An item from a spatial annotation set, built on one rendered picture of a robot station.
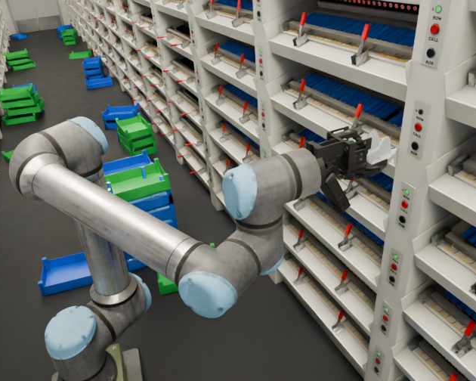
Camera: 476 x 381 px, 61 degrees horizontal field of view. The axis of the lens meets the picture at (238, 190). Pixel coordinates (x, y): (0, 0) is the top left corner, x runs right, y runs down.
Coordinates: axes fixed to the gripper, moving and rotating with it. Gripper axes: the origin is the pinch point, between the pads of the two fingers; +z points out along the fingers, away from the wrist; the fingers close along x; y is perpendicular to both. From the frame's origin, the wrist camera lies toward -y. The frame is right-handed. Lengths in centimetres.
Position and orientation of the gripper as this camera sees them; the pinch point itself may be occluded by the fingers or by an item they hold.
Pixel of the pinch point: (390, 153)
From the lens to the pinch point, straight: 91.4
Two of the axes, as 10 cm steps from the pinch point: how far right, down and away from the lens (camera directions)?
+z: 9.0, -2.8, 3.3
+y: -0.7, -8.5, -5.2
